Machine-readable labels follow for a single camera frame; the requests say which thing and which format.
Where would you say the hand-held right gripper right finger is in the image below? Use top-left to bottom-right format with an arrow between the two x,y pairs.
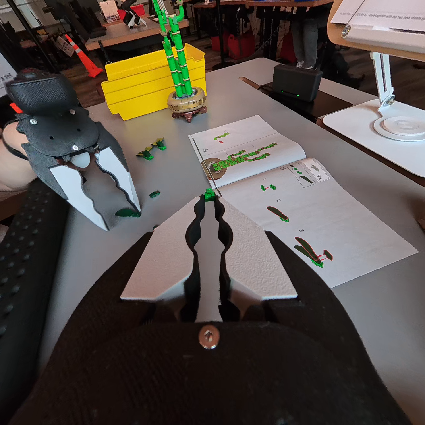
214,195 -> 298,322

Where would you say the black framed printed sign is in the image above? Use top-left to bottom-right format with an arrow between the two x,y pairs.
0,53 -> 16,98

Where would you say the wooden board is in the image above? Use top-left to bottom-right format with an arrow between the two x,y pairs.
327,0 -> 425,64

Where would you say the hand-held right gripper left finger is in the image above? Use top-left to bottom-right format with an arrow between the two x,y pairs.
120,195 -> 206,322

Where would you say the person's left forearm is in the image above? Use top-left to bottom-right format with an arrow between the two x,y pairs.
0,128 -> 39,193

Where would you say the printed instruction sheet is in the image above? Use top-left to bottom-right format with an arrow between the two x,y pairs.
330,0 -> 425,29

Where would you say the lego instruction booklet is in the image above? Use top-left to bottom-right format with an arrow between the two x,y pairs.
188,114 -> 419,289

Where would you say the orange traffic cone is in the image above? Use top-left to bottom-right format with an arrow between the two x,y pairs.
65,33 -> 104,78

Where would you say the black perforated chair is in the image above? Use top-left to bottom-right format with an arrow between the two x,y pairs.
0,179 -> 70,409

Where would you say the wooden background table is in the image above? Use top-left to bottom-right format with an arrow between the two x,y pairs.
85,17 -> 190,51

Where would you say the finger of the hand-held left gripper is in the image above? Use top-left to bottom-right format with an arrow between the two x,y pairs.
95,146 -> 142,214
49,165 -> 111,232

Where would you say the black white toy figure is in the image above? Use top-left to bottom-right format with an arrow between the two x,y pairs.
122,0 -> 147,29

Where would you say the yellow plastic bin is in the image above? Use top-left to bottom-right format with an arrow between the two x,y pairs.
100,42 -> 207,122

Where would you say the white tablet stand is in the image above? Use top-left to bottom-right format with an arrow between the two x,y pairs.
322,24 -> 425,178

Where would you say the green lego bamboo model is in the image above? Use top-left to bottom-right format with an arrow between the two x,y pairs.
152,0 -> 209,123

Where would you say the black charger box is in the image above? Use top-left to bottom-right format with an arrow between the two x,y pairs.
272,64 -> 323,102

